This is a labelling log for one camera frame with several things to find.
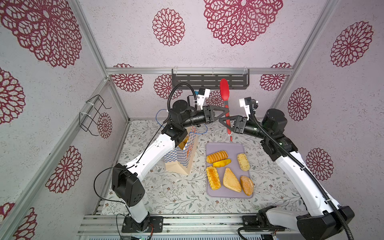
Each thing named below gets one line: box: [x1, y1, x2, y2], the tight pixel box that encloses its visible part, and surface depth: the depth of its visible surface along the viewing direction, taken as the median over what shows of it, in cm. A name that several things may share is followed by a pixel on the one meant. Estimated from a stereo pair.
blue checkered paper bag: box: [164, 126, 198, 175], surface depth 85 cm
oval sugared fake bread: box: [240, 175, 254, 196], surface depth 84 cm
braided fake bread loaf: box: [206, 150, 229, 164], surface depth 97 cm
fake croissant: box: [237, 153, 250, 172], surface depth 93 cm
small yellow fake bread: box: [212, 158, 232, 168], surface depth 93 cm
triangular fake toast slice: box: [223, 167, 242, 193], surface depth 85 cm
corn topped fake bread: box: [206, 166, 221, 191], surface depth 87 cm
